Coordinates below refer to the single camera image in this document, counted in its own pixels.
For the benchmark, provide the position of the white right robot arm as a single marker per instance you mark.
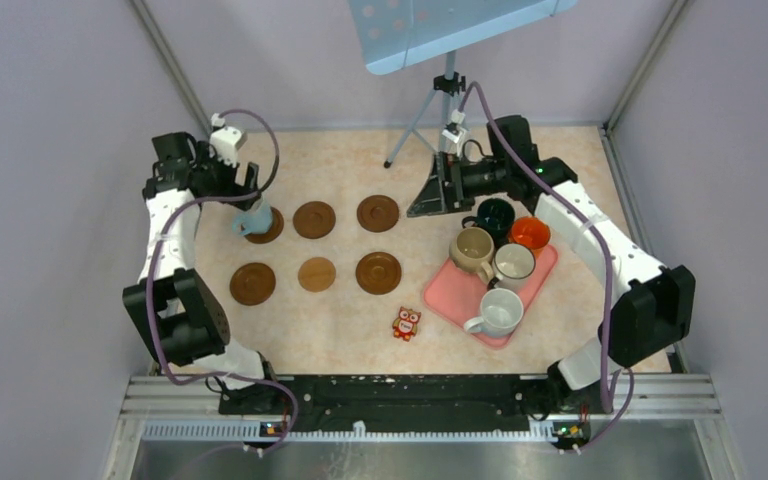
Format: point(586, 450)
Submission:
point(647, 306)

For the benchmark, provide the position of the dark brown wooden coaster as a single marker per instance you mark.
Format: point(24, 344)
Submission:
point(377, 213)

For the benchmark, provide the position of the cream white mug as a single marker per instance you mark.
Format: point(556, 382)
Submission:
point(512, 265)

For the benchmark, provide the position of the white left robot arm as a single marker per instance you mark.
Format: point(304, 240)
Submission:
point(179, 319)

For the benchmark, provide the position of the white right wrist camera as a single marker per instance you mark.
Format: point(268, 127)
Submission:
point(455, 134)

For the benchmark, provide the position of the dark green mug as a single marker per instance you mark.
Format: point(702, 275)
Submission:
point(494, 216)

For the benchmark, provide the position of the light brown coaster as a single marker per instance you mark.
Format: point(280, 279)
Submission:
point(316, 274)

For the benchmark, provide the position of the light blue mug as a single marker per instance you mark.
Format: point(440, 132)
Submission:
point(258, 219)

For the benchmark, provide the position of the red owl figure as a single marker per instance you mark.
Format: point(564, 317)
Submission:
point(405, 325)

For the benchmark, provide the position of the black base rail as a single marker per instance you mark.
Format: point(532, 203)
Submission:
point(457, 403)

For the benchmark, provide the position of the beige mug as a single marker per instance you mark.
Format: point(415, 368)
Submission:
point(472, 251)

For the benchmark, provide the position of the dark brown coaster front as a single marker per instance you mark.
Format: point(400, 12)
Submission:
point(378, 273)

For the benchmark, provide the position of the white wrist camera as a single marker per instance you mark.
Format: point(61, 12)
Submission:
point(455, 134)
point(227, 141)

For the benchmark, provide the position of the grey cable duct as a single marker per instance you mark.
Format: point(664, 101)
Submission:
point(256, 432)

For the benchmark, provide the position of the pink tray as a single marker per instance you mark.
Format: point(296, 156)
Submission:
point(455, 296)

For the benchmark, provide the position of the orange mug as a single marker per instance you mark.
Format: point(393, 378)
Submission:
point(531, 233)

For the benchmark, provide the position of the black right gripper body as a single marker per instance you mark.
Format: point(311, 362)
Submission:
point(470, 180)

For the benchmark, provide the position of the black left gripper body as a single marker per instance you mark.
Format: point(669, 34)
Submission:
point(220, 177)

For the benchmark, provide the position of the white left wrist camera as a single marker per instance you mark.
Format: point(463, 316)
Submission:
point(227, 141)

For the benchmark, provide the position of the blue dotted board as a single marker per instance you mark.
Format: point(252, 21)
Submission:
point(397, 34)

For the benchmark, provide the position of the dark brown ridged coaster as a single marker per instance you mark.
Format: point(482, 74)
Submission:
point(314, 220)

